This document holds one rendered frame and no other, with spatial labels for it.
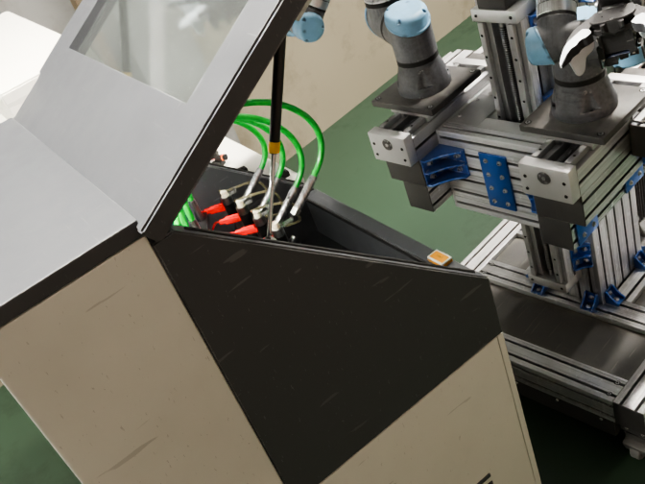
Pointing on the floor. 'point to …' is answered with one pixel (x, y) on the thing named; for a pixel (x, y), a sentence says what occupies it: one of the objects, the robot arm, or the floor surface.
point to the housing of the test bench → (107, 337)
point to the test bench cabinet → (454, 433)
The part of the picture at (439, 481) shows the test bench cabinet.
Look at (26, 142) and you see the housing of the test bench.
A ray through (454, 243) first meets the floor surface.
